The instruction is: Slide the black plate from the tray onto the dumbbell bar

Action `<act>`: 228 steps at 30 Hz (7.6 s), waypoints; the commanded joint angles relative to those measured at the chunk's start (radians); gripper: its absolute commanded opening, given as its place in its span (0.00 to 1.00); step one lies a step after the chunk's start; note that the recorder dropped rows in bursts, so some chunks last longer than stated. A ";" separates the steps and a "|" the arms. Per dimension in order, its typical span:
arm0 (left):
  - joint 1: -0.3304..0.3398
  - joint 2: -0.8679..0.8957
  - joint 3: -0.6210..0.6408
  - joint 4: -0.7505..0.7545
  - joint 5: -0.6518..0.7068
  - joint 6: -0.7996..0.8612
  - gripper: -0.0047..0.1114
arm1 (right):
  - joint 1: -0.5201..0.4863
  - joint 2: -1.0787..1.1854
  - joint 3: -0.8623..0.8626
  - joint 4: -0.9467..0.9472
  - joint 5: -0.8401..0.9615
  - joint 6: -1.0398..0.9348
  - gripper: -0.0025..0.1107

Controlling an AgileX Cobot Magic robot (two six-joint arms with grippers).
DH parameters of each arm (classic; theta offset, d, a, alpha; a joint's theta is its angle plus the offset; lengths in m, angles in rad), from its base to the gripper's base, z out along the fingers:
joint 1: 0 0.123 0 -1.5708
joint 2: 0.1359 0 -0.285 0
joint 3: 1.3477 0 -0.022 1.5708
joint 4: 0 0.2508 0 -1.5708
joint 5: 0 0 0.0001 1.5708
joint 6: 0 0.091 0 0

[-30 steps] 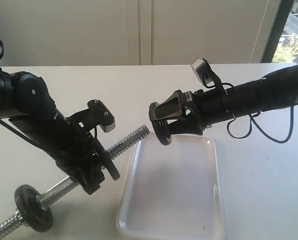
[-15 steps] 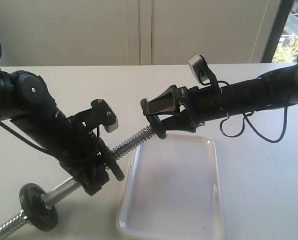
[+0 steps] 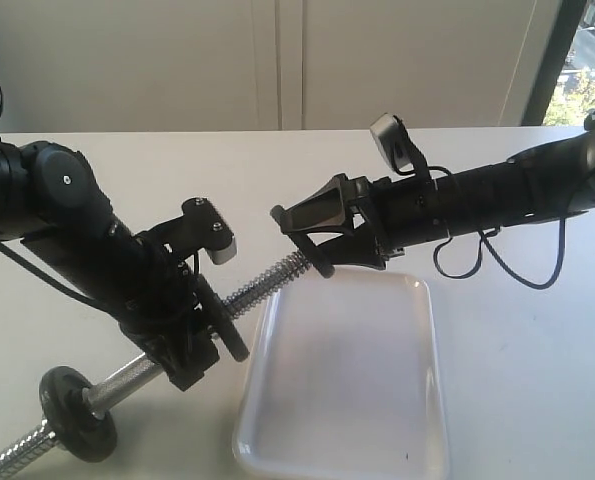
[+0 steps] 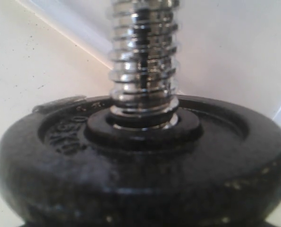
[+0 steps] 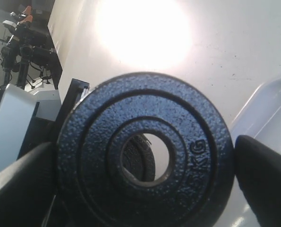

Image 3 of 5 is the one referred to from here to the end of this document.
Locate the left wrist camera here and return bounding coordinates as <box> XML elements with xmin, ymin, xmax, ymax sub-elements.
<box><xmin>140</xmin><ymin>197</ymin><xmax>237</xmax><ymax>265</ymax></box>

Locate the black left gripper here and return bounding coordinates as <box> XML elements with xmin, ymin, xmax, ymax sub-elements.
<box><xmin>66</xmin><ymin>219</ymin><xmax>224</xmax><ymax>391</ymax></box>

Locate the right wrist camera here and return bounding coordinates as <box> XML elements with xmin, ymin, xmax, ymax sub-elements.
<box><xmin>369</xmin><ymin>113</ymin><xmax>431</xmax><ymax>181</ymax></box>

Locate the black window frame post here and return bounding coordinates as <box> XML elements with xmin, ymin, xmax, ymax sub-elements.
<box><xmin>520</xmin><ymin>0</ymin><xmax>587</xmax><ymax>126</ymax></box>

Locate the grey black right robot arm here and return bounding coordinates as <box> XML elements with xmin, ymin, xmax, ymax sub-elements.
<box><xmin>271</xmin><ymin>111</ymin><xmax>595</xmax><ymax>277</ymax></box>

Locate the black weight plate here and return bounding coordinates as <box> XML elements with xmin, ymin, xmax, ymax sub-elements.
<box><xmin>39</xmin><ymin>366</ymin><xmax>118</xmax><ymax>463</ymax></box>
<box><xmin>196</xmin><ymin>274</ymin><xmax>249</xmax><ymax>362</ymax></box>
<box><xmin>270</xmin><ymin>205</ymin><xmax>335</xmax><ymax>279</ymax></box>

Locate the white rectangular plastic tray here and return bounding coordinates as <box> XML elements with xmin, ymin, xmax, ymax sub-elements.
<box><xmin>232</xmin><ymin>268</ymin><xmax>450</xmax><ymax>479</ymax></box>

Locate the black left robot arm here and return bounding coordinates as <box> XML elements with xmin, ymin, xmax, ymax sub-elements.
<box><xmin>0</xmin><ymin>138</ymin><xmax>219</xmax><ymax>391</ymax></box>

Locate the chrome threaded dumbbell bar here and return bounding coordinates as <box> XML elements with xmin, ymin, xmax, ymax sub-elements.
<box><xmin>0</xmin><ymin>252</ymin><xmax>311</xmax><ymax>479</ymax></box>

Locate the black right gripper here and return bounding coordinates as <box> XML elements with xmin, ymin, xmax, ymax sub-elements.
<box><xmin>279</xmin><ymin>174</ymin><xmax>449</xmax><ymax>271</ymax></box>

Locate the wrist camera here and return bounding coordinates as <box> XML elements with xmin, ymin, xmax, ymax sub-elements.
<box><xmin>140</xmin><ymin>197</ymin><xmax>237</xmax><ymax>265</ymax></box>
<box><xmin>369</xmin><ymin>113</ymin><xmax>431</xmax><ymax>181</ymax></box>

